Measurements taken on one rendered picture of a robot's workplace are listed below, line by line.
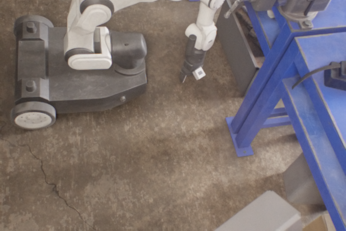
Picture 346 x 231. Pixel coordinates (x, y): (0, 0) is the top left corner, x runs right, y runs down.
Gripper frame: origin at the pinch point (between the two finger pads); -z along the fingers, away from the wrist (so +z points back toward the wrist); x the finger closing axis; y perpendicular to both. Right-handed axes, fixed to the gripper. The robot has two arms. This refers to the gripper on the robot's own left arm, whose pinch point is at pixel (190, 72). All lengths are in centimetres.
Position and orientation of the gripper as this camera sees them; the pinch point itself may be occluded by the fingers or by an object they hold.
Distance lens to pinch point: 212.4
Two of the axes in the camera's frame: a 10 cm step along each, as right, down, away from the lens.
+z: 1.5, -6.2, -7.7
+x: -7.2, 4.6, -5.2
